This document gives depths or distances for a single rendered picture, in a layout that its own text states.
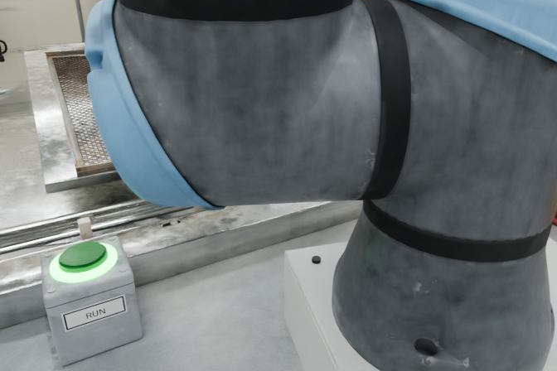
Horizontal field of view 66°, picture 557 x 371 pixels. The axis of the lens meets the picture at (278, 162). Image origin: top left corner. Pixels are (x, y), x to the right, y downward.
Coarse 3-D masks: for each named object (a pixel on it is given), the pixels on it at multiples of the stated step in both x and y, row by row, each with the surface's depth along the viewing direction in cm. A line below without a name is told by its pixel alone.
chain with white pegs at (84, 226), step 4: (196, 208) 56; (200, 208) 57; (80, 220) 50; (84, 220) 50; (88, 220) 50; (80, 224) 50; (84, 224) 50; (88, 224) 50; (80, 228) 50; (84, 228) 50; (88, 228) 50; (80, 232) 50; (84, 232) 50; (88, 232) 50; (92, 232) 51; (80, 236) 50; (84, 236) 50; (88, 236) 51; (92, 236) 51
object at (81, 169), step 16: (48, 64) 87; (64, 64) 92; (80, 64) 92; (64, 80) 84; (80, 80) 85; (64, 96) 78; (64, 112) 72; (80, 112) 73; (80, 128) 69; (96, 144) 65; (80, 160) 60
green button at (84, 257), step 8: (72, 248) 39; (80, 248) 39; (88, 248) 39; (96, 248) 39; (104, 248) 39; (64, 256) 38; (72, 256) 38; (80, 256) 38; (88, 256) 38; (96, 256) 38; (104, 256) 38; (64, 264) 37; (72, 264) 36; (80, 264) 36; (88, 264) 37; (96, 264) 37; (72, 272) 36
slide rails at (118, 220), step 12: (120, 216) 55; (132, 216) 55; (144, 216) 55; (156, 216) 56; (72, 228) 52; (96, 228) 52; (108, 228) 53; (12, 240) 50; (24, 240) 50; (36, 240) 50; (48, 240) 50; (0, 252) 48
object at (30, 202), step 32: (0, 128) 97; (32, 128) 97; (0, 160) 80; (32, 160) 80; (0, 192) 68; (32, 192) 68; (64, 192) 68; (96, 192) 68; (128, 192) 68; (0, 224) 59; (128, 224) 59
